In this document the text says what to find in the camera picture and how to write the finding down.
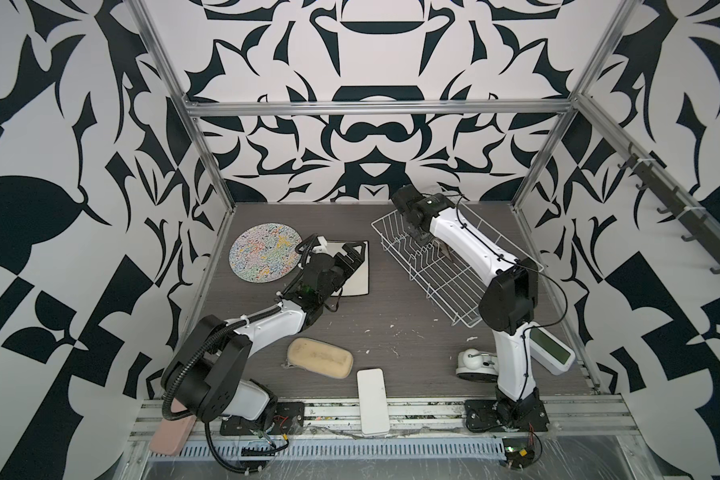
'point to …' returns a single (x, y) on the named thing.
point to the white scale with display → (550, 353)
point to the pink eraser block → (171, 436)
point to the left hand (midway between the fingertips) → (362, 245)
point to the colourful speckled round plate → (265, 253)
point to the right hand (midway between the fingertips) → (434, 222)
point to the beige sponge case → (319, 357)
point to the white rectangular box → (373, 402)
